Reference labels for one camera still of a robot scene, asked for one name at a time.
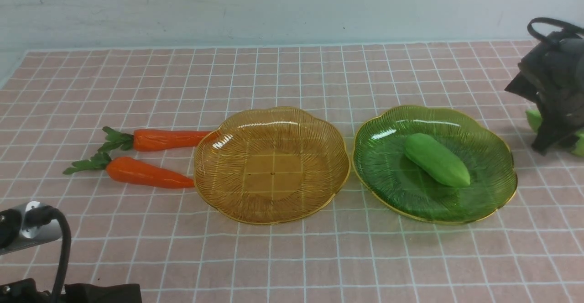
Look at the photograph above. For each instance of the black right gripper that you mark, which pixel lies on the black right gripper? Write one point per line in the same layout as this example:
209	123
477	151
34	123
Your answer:
551	77

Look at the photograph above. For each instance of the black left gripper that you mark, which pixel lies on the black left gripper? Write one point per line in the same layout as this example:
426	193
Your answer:
25	291

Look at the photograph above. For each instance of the pink checkered tablecloth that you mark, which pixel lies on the pink checkered tablecloth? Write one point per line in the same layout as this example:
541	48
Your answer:
54	105

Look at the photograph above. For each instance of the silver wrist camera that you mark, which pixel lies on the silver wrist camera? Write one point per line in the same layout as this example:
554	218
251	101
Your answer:
28	225

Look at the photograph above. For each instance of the green toy cucumber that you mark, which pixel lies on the green toy cucumber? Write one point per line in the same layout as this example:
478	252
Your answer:
436	160
534	120

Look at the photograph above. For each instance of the orange toy carrot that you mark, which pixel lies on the orange toy carrot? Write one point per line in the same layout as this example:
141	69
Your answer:
150	140
125	169

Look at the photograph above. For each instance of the green ribbed glass plate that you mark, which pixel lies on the green ribbed glass plate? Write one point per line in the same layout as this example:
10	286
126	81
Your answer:
381	165

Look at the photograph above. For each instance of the amber ribbed glass plate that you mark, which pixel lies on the amber ribbed glass plate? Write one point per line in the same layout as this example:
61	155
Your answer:
271	166

